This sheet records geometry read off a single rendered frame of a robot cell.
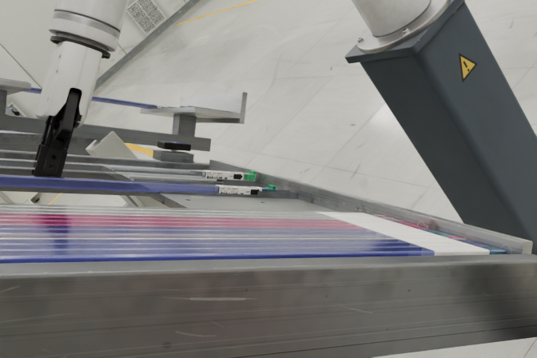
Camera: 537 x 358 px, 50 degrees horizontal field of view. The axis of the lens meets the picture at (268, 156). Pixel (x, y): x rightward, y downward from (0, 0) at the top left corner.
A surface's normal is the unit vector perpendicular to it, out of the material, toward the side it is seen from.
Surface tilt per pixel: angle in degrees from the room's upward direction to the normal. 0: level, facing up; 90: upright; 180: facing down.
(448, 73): 90
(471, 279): 90
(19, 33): 90
